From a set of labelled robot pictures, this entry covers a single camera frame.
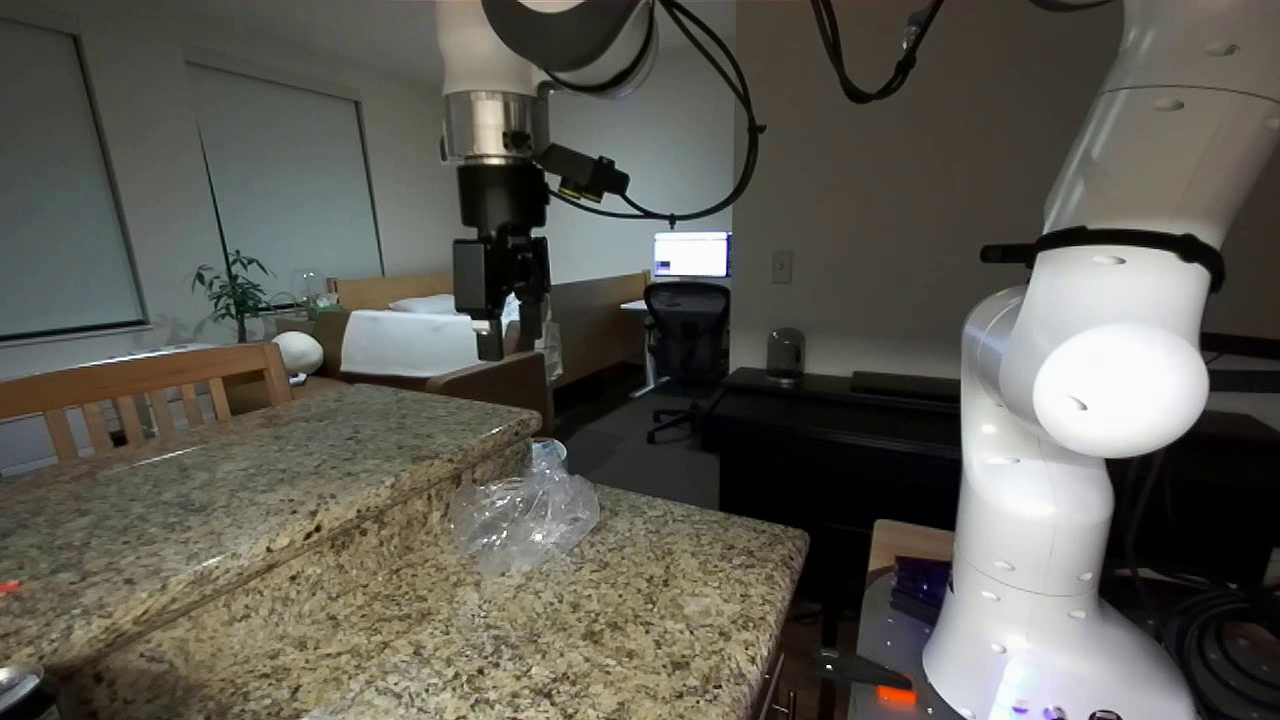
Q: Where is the lit computer monitor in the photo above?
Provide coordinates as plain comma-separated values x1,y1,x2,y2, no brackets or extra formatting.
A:
654,232,732,279

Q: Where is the black office chair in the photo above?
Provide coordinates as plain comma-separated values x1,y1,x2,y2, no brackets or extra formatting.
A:
646,279,732,443

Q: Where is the black low cabinet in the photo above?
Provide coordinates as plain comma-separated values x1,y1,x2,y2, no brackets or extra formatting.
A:
701,368,1280,588

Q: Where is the green potted plant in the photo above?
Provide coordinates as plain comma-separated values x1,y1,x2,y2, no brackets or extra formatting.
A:
193,250,271,341

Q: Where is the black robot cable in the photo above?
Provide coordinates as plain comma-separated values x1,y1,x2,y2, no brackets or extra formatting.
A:
536,0,770,229

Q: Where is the clear plastic bag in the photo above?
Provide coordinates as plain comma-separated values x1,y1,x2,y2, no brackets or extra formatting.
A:
451,437,600,575

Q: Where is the white round object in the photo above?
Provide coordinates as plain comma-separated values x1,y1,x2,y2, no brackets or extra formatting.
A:
275,332,323,376

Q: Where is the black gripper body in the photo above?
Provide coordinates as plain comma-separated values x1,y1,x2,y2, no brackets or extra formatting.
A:
451,165,548,319

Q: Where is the wooden chair back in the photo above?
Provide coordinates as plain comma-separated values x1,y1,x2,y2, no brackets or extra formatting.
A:
0,346,289,465

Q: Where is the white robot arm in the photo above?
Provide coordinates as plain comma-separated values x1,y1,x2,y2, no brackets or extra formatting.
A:
437,0,1280,720

